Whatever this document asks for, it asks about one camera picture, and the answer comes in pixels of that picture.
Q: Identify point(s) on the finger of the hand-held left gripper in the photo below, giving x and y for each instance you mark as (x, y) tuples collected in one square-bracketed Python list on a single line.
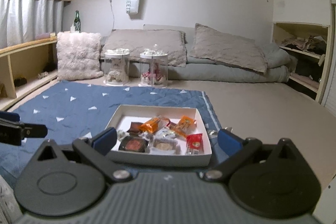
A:
[(9, 117), (13, 133)]

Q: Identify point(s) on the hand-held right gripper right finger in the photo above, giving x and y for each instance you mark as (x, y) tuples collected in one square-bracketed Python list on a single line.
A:
[(228, 141)]

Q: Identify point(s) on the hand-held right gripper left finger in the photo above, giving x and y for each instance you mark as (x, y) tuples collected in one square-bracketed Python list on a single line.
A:
[(105, 138)]

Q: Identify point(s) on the green white candy packet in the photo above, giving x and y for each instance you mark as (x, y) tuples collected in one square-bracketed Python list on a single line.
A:
[(121, 134)]

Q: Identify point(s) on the black tray snack packet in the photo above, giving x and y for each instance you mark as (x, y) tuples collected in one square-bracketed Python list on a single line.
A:
[(132, 145)]

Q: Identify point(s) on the small brown snack packet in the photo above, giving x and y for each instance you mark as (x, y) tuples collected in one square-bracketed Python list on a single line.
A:
[(135, 127)]

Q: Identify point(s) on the red snack packet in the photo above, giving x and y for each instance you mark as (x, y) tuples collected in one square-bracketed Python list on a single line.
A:
[(194, 142)]

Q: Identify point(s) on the white cardboard box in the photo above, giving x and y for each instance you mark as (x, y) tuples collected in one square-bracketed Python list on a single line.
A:
[(131, 113)]

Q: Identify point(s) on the orange cookie packet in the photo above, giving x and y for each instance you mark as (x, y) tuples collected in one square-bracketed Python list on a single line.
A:
[(185, 124)]

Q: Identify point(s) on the long orange snack packet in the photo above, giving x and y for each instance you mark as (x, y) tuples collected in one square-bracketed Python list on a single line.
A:
[(152, 124)]

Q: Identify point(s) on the clear round pastry packet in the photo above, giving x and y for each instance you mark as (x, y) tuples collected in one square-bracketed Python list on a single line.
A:
[(164, 145)]

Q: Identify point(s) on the silver foil snack packet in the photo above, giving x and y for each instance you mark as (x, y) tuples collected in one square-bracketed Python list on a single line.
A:
[(165, 132)]

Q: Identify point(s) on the small dark box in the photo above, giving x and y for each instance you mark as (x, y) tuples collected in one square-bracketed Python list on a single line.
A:
[(21, 81)]

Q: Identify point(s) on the blue blanket with white triangles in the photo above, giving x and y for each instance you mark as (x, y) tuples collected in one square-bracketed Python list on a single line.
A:
[(65, 108)]

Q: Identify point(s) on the small pale figurine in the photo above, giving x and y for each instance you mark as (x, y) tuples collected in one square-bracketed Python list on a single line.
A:
[(43, 75)]

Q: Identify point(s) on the white doll figurine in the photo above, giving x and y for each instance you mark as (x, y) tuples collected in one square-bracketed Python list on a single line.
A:
[(116, 73)]

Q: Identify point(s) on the folded grey duvet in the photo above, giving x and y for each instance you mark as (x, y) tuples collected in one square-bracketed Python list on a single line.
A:
[(223, 73)]

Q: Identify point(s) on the long wooden shelf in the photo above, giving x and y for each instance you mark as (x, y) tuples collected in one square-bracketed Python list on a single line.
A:
[(23, 47)]

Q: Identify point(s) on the pink doll figurine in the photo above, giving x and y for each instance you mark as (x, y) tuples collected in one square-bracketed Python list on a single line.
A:
[(153, 75)]

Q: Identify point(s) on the clear case with white doll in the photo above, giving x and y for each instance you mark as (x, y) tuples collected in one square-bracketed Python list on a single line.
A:
[(116, 54)]

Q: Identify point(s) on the fluffy white pillow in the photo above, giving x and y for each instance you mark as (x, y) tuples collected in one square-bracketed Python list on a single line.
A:
[(78, 56)]

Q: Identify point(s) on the pink flat box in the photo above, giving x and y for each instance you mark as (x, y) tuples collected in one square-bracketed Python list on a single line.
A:
[(46, 35)]

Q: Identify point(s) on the clear case with pink doll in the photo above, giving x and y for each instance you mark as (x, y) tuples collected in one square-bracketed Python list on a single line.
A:
[(153, 57)]

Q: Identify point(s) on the grey curtain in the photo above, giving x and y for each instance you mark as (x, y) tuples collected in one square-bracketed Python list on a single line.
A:
[(26, 19)]

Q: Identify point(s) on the wide grey quilted pillow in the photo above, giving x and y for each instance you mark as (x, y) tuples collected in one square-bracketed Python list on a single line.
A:
[(147, 43)]

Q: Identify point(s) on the green glass bottle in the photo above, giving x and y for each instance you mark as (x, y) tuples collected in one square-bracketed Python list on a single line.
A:
[(77, 20)]

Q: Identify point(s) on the pile of clothes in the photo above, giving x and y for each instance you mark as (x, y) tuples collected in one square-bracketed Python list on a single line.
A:
[(309, 43)]

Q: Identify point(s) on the cream wall shelf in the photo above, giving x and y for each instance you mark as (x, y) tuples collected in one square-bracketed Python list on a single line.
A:
[(299, 50)]

